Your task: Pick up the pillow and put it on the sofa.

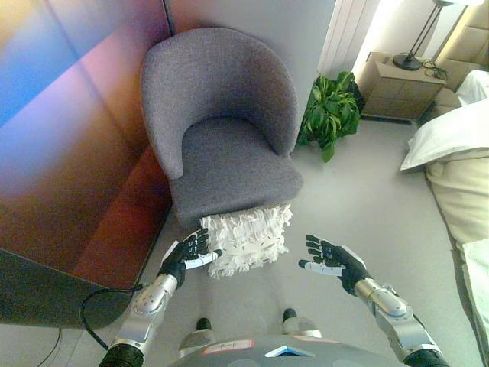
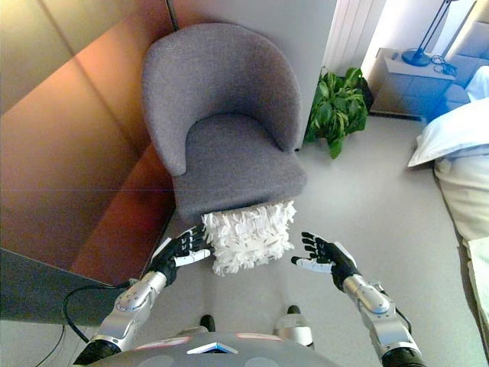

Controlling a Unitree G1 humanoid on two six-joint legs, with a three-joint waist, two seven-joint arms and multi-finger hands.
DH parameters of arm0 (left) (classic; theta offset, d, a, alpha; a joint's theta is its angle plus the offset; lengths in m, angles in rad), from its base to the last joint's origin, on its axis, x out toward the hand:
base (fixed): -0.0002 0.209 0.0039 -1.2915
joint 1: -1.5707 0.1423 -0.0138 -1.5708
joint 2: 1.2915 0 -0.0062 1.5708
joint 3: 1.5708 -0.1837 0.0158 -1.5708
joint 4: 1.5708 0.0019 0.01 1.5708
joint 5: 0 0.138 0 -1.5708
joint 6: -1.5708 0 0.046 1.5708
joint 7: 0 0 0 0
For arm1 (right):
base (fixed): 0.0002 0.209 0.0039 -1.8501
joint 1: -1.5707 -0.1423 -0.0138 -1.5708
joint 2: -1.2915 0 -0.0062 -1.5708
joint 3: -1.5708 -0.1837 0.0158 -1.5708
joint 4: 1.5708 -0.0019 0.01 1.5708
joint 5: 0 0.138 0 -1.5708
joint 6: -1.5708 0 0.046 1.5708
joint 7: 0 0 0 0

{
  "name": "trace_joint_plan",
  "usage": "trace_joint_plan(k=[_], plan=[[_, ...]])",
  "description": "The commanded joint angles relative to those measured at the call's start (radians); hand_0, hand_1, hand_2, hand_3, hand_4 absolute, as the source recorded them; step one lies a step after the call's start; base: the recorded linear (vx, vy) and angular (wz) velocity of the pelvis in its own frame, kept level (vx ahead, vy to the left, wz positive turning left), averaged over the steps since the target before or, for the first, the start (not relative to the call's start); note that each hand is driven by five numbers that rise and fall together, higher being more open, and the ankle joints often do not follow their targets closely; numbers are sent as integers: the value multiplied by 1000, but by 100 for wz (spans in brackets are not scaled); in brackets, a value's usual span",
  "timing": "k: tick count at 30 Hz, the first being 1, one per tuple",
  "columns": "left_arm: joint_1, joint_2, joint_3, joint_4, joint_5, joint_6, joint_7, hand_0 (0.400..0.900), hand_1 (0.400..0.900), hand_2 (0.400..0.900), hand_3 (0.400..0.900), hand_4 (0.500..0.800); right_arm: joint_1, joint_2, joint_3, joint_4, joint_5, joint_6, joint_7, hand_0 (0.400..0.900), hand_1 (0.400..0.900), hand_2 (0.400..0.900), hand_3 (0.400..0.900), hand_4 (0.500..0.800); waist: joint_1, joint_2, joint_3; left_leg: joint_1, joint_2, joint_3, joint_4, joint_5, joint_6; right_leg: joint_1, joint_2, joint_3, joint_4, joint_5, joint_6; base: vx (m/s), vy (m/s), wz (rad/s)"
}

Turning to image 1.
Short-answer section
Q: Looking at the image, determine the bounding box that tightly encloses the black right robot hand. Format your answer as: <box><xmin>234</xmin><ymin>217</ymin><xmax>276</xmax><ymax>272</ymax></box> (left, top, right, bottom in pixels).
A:
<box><xmin>297</xmin><ymin>234</ymin><xmax>374</xmax><ymax>296</ymax></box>

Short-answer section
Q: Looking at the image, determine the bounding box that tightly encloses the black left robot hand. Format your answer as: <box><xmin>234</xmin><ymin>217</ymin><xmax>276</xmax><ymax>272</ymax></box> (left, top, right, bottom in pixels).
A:
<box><xmin>158</xmin><ymin>227</ymin><xmax>225</xmax><ymax>286</ymax></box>

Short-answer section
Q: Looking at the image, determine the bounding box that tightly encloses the white fringed pillow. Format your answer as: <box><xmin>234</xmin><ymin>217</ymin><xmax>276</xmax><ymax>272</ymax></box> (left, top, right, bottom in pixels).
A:
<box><xmin>198</xmin><ymin>202</ymin><xmax>294</xmax><ymax>282</ymax></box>

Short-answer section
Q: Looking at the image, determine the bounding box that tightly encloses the large white bed pillow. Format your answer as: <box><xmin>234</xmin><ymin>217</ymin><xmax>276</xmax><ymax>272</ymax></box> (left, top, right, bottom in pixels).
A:
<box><xmin>399</xmin><ymin>101</ymin><xmax>489</xmax><ymax>171</ymax></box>

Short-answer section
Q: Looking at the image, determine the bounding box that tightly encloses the small white bed pillow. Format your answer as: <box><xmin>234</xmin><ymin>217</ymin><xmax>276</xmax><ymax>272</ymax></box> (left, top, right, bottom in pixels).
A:
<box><xmin>456</xmin><ymin>70</ymin><xmax>489</xmax><ymax>108</ymax></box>

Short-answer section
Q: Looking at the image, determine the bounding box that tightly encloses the silver left robot leg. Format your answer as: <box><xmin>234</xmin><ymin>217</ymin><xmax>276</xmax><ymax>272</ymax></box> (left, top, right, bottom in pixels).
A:
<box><xmin>179</xmin><ymin>317</ymin><xmax>215</xmax><ymax>355</ymax></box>

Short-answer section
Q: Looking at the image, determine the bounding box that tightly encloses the grey robot torso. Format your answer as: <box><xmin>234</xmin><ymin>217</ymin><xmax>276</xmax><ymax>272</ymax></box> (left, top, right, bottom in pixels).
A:
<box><xmin>177</xmin><ymin>335</ymin><xmax>347</xmax><ymax>367</ymax></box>

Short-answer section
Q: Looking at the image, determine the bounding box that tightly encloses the cream bed duvet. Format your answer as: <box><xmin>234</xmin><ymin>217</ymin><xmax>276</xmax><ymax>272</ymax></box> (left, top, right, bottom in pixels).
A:
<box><xmin>424</xmin><ymin>148</ymin><xmax>489</xmax><ymax>367</ymax></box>

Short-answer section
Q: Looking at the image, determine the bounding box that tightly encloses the green potted plant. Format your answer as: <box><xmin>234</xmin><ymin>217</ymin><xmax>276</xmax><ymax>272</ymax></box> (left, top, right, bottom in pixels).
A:
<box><xmin>296</xmin><ymin>71</ymin><xmax>362</xmax><ymax>164</ymax></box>

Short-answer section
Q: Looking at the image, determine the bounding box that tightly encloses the glossy brown wooden desk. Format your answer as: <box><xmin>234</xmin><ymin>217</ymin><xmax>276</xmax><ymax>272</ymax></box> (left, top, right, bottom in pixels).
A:
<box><xmin>0</xmin><ymin>0</ymin><xmax>173</xmax><ymax>330</ymax></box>

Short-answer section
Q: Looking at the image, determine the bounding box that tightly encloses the grey fabric armchair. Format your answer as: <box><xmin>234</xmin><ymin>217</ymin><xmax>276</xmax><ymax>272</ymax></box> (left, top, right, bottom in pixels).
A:
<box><xmin>140</xmin><ymin>26</ymin><xmax>305</xmax><ymax>230</ymax></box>

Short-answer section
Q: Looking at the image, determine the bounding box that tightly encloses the beige nightstand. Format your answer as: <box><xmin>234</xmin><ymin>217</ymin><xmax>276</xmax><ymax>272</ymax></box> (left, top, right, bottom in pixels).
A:
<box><xmin>358</xmin><ymin>51</ymin><xmax>448</xmax><ymax>122</ymax></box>

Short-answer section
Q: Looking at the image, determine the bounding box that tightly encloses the dark metal table lamp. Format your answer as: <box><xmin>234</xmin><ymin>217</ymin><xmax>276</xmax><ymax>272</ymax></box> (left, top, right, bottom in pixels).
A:
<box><xmin>392</xmin><ymin>0</ymin><xmax>489</xmax><ymax>72</ymax></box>

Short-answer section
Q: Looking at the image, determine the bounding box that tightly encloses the white curtain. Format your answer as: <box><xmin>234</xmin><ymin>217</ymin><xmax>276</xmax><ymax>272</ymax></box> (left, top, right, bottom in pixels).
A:
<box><xmin>316</xmin><ymin>0</ymin><xmax>370</xmax><ymax>80</ymax></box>

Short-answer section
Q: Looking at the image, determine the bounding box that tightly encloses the beige padded headboard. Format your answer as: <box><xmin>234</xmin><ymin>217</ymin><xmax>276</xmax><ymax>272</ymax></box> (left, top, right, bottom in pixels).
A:
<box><xmin>435</xmin><ymin>0</ymin><xmax>489</xmax><ymax>93</ymax></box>

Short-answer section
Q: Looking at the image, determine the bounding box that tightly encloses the thick black wrist cable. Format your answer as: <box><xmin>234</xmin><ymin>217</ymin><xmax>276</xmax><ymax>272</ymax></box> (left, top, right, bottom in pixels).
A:
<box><xmin>81</xmin><ymin>284</ymin><xmax>154</xmax><ymax>349</ymax></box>

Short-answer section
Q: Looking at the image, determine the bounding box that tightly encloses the thin black floor cable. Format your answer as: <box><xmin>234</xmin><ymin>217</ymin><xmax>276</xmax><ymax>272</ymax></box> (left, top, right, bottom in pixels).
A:
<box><xmin>36</xmin><ymin>327</ymin><xmax>63</xmax><ymax>367</ymax></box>

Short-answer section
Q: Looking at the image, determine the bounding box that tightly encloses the tangled black charger cable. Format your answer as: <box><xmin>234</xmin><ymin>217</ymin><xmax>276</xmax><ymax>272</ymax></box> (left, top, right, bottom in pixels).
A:
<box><xmin>422</xmin><ymin>59</ymin><xmax>448</xmax><ymax>80</ymax></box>

